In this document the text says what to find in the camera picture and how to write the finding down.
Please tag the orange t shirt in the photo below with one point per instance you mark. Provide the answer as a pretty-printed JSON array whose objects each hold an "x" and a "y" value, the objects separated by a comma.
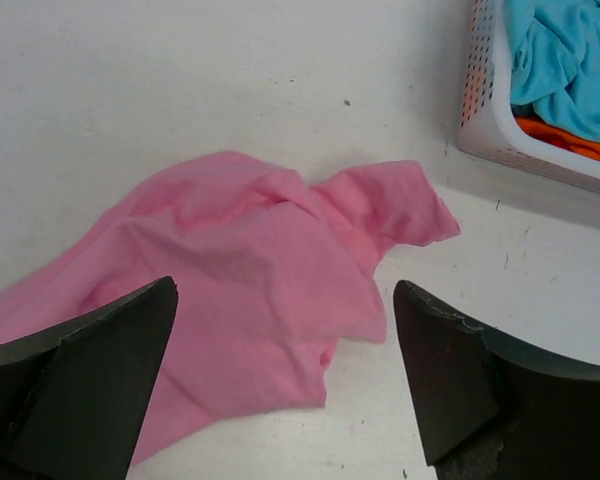
[{"x": 539, "y": 130}]

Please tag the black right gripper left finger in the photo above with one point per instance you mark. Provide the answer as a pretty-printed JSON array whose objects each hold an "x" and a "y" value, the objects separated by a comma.
[{"x": 73, "y": 397}]

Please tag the pink t shirt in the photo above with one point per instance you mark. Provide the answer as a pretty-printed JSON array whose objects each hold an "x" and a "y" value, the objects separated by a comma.
[{"x": 271, "y": 272}]

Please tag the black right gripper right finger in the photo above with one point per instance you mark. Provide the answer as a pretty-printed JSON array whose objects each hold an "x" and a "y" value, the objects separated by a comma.
[{"x": 491, "y": 406}]

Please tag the white plastic basket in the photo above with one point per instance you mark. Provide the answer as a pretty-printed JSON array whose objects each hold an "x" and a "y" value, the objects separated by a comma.
[{"x": 486, "y": 126}]

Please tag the blue t shirt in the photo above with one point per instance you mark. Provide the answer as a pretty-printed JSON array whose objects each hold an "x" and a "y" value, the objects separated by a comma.
[{"x": 555, "y": 72}]

